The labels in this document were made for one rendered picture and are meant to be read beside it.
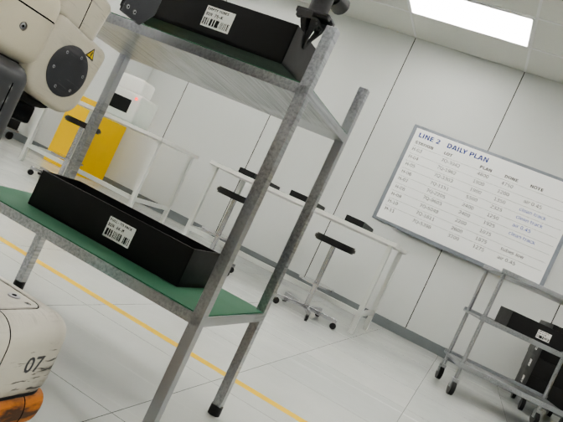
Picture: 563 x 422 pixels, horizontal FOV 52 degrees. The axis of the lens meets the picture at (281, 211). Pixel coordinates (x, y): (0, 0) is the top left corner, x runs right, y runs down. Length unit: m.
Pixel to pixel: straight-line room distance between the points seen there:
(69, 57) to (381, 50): 5.72
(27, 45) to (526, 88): 5.89
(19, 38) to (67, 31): 0.29
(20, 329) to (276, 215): 5.52
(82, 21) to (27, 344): 0.62
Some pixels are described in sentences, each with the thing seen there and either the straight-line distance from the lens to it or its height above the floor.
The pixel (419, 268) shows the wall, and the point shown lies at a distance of 6.16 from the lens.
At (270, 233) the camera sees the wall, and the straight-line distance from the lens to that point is 6.53.
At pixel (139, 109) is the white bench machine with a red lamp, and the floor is 0.97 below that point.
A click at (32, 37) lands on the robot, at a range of 0.95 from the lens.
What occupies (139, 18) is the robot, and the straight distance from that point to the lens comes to 1.32.
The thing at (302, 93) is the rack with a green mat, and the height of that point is 0.93.
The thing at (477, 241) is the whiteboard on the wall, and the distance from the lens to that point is 6.13.
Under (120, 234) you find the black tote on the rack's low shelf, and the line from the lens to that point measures 1.69.
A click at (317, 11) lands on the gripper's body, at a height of 1.19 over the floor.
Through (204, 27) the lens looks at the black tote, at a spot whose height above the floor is 1.03.
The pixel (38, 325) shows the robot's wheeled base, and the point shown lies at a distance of 1.19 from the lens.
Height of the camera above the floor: 0.65
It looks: level
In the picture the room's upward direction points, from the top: 25 degrees clockwise
